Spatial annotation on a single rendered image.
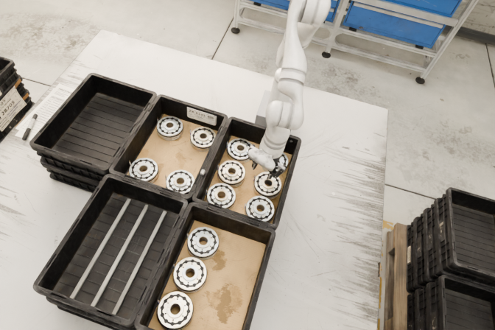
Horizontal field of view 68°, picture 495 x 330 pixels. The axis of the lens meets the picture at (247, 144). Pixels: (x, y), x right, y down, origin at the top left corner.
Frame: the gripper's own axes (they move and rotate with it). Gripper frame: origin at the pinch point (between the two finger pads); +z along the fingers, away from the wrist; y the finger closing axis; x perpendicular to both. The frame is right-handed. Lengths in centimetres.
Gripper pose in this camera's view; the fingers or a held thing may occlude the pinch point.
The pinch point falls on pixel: (262, 170)
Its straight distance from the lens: 126.3
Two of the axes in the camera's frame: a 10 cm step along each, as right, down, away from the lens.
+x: -5.6, 6.4, -5.3
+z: -1.6, 5.5, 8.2
